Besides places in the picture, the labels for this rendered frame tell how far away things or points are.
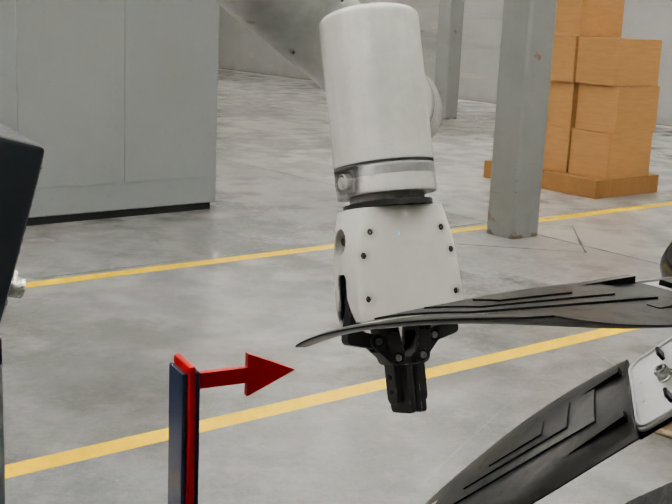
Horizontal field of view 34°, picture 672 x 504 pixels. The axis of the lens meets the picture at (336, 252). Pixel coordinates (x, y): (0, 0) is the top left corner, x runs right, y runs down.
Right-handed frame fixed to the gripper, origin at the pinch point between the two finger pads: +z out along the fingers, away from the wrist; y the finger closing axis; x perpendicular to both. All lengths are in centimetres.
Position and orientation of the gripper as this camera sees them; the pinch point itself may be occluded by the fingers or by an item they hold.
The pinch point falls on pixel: (406, 387)
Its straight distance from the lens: 92.3
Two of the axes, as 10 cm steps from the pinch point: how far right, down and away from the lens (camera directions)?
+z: 1.0, 9.9, -0.4
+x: -4.5, 0.9, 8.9
